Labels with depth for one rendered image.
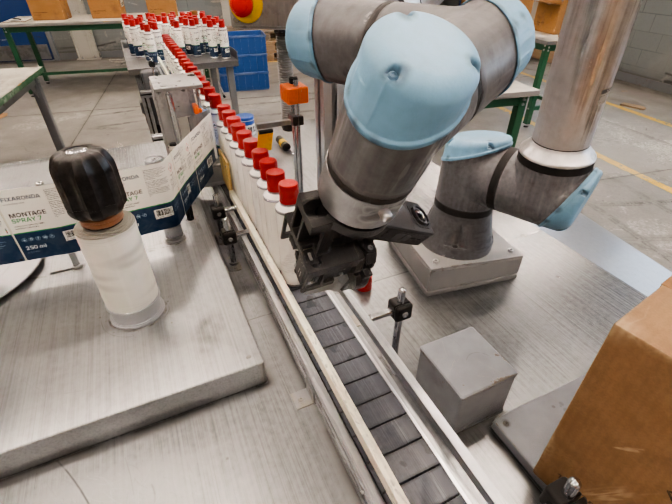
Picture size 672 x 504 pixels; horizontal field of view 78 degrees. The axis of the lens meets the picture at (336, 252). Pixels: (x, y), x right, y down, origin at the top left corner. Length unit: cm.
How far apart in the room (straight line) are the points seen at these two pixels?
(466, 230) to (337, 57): 52
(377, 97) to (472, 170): 55
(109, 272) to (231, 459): 33
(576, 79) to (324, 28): 40
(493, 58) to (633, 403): 34
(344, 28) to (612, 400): 43
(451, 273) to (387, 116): 62
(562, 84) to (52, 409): 85
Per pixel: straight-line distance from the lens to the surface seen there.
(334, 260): 41
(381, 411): 61
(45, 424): 71
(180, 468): 66
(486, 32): 35
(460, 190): 81
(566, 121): 72
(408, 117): 25
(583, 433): 55
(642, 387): 48
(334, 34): 41
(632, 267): 112
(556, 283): 99
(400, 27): 27
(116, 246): 69
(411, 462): 58
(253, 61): 565
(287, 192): 69
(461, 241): 85
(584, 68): 70
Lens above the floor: 139
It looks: 36 degrees down
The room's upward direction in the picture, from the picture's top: straight up
